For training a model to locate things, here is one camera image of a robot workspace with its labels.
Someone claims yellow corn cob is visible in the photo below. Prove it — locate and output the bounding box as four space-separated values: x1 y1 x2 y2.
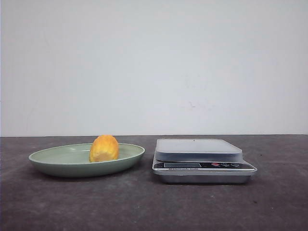
89 135 119 162

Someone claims silver digital kitchen scale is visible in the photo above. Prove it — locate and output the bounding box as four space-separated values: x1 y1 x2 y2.
152 139 257 184

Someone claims pale green plate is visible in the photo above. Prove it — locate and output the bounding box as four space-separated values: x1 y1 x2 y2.
28 143 145 178

